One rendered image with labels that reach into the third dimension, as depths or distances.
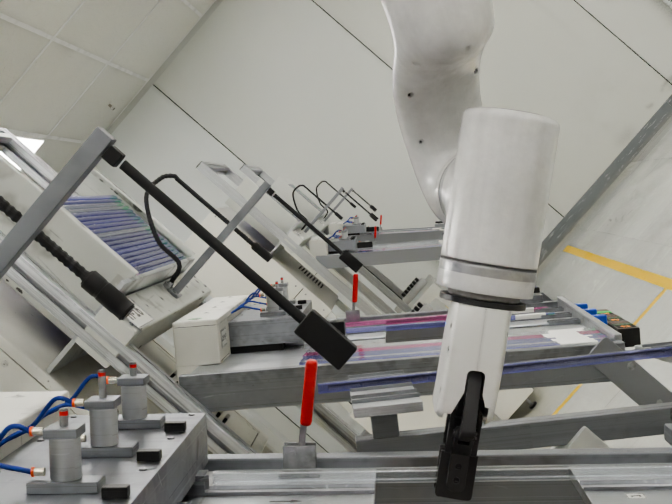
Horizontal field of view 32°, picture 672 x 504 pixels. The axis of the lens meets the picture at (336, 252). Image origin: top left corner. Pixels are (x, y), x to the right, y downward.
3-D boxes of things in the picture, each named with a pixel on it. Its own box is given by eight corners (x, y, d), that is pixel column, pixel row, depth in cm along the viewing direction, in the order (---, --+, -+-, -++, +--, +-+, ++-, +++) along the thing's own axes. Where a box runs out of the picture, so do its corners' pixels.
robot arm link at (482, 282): (438, 253, 107) (433, 285, 107) (442, 259, 98) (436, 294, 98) (530, 267, 107) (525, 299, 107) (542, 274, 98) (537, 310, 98)
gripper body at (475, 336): (439, 276, 108) (420, 397, 108) (444, 285, 97) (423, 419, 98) (521, 288, 107) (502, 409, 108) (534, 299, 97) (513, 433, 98)
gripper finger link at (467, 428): (471, 340, 101) (461, 380, 105) (466, 413, 95) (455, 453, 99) (485, 342, 101) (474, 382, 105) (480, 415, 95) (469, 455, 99)
